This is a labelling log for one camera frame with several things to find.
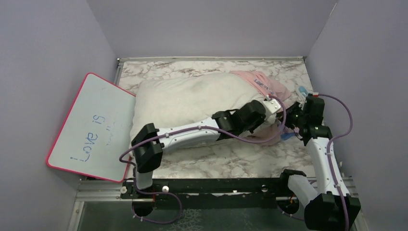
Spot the white pillow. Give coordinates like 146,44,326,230
130,71,273,139

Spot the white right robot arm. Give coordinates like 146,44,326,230
277,93,361,231

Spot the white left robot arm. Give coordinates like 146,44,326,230
131,100,267,198

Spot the blue plastic object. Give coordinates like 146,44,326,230
295,86,309,100

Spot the pink-framed whiteboard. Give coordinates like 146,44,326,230
46,73,135,182

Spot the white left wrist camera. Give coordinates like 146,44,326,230
262,98,281,121

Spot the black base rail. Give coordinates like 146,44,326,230
119,178,300,213

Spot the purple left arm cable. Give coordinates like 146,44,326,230
118,95,288,224

